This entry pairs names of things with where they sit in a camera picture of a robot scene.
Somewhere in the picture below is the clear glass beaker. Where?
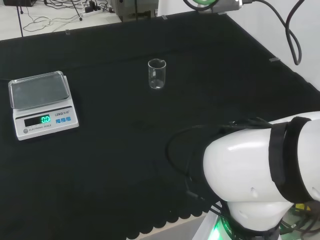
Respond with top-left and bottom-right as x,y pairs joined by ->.
147,58 -> 167,91

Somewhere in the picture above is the black bench cloth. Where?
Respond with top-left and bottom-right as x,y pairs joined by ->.
0,10 -> 320,240

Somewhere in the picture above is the grey metal cabinet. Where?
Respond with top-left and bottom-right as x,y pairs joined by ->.
113,0 -> 160,23

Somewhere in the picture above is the electronic balance with steel pan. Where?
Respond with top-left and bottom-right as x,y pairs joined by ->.
7,70 -> 80,142

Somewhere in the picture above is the white power strip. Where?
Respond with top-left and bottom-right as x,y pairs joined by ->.
79,6 -> 102,18

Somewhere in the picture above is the black tripod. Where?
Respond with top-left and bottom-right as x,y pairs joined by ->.
43,0 -> 85,21

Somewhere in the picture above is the yellow stop button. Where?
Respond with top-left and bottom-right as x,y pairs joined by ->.
294,202 -> 313,214

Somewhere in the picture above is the black box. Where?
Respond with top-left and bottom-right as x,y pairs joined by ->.
2,0 -> 38,8

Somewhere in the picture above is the black cable bundle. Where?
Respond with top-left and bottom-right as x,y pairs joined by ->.
166,117 -> 273,202

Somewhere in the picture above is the green cable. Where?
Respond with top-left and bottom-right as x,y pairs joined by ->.
183,0 -> 219,6

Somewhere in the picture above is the long black arm cable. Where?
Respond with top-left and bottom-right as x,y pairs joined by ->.
246,0 -> 301,66

